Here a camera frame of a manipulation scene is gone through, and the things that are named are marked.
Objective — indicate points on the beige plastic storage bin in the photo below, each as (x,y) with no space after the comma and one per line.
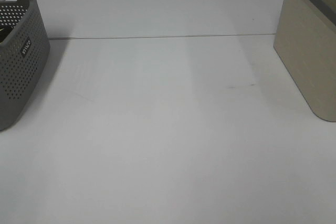
(305,43)

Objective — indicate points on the grey perforated plastic basket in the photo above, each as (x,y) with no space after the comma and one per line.
(24,51)

